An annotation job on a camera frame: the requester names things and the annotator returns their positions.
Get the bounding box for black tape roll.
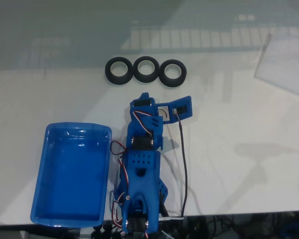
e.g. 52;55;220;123
105;56;134;86
158;59;187;88
133;56;161;83

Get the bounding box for blue plastic bin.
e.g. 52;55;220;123
30;121;113;228

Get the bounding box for blue camera box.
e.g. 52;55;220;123
156;95;193;124

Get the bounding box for black camera cable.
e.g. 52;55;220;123
161;109;188;221

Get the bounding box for tangled black cables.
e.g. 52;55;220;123
186;213;299;239

